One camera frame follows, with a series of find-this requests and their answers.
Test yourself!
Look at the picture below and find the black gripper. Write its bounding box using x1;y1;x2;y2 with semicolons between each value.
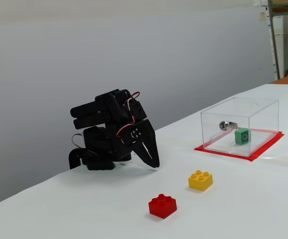
120;98;160;169

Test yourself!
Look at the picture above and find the green lego brick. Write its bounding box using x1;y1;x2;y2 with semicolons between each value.
234;127;250;146

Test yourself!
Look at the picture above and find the red lego brick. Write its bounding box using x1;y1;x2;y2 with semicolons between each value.
148;193;178;220

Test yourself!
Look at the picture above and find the yellow lego brick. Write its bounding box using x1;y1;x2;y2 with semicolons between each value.
188;170;213;192

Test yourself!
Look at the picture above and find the transparent plastic box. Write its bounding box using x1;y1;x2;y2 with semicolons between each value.
200;97;280;157

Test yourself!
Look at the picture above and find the black table clamp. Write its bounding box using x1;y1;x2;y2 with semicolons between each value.
69;148;86;170

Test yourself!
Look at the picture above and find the silver cam lock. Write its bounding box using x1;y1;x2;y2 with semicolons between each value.
219;120;239;131

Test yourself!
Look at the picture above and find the red tape square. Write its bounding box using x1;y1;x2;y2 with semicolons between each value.
194;127;285;163

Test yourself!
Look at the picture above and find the metal storage shelf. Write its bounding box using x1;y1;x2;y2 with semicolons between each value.
267;0;288;80

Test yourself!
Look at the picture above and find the white cabinet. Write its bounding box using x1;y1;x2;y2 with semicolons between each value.
273;14;284;75

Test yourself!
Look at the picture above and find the gripper servo cable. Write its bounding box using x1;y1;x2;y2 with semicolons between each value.
115;91;142;144

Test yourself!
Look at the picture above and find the arm servo cable bundle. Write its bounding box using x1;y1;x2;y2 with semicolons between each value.
71;133;85;149

